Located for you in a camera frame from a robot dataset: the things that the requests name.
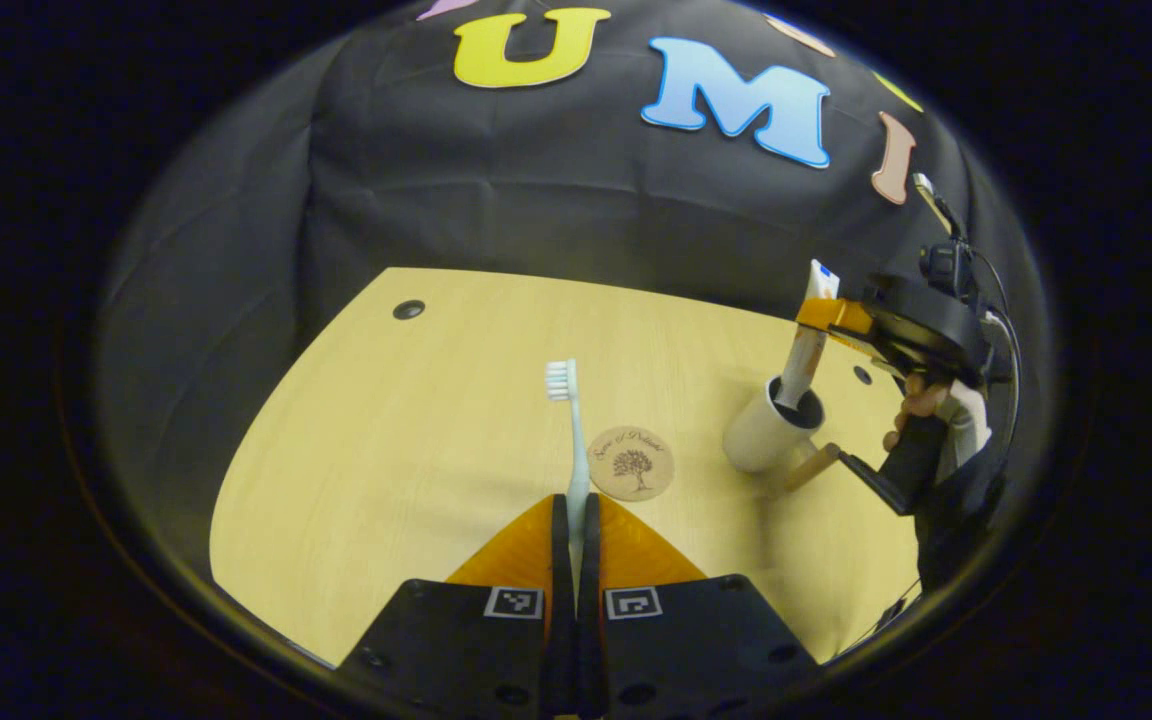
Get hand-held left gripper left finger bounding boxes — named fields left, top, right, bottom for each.
left=334, top=494, right=578, bottom=720

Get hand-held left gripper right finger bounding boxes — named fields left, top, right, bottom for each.
left=577, top=494, right=823, bottom=720

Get white toothpaste tube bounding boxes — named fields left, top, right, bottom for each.
left=774, top=260, right=842, bottom=411

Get white cup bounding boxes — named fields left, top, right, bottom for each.
left=723, top=375, right=843, bottom=493

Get round brown coaster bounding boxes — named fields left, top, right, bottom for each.
left=587, top=427, right=675, bottom=502

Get pale blue toothbrush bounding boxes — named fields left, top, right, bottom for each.
left=545, top=359, right=593, bottom=586

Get black backdrop cloth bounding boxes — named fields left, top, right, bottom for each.
left=96, top=0, right=1047, bottom=591

